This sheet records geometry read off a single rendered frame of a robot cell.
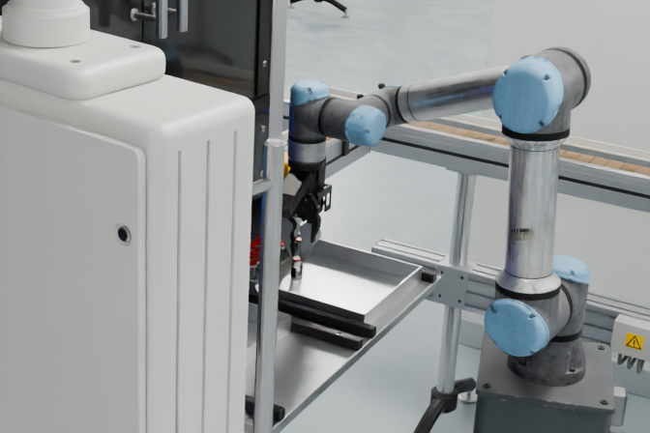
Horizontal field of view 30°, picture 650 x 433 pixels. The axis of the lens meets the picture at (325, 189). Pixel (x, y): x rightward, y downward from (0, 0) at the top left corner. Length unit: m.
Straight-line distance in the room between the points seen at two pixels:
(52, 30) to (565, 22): 2.49
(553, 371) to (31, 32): 1.31
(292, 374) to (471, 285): 1.32
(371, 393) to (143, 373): 2.50
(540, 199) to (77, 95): 1.02
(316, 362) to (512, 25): 1.83
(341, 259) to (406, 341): 1.60
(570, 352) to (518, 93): 0.56
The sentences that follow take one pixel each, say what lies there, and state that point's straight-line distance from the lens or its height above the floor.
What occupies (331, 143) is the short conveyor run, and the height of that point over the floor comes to 0.93.
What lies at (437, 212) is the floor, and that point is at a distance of 5.23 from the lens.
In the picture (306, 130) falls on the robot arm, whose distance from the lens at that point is 2.33.
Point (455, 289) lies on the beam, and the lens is 3.40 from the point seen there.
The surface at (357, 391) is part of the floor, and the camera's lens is 3.83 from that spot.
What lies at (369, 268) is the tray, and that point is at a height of 0.88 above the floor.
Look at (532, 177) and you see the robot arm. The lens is 2.10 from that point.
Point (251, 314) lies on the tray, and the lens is 2.30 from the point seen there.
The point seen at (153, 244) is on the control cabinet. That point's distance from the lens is 1.29.
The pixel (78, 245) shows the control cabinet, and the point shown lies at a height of 1.39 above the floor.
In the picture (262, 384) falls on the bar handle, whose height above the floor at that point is 1.16.
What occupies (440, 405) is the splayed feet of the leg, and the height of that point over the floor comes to 0.12.
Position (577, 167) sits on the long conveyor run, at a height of 0.92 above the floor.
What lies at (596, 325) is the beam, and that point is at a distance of 3.31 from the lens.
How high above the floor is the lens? 1.95
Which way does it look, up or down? 21 degrees down
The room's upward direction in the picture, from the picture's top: 3 degrees clockwise
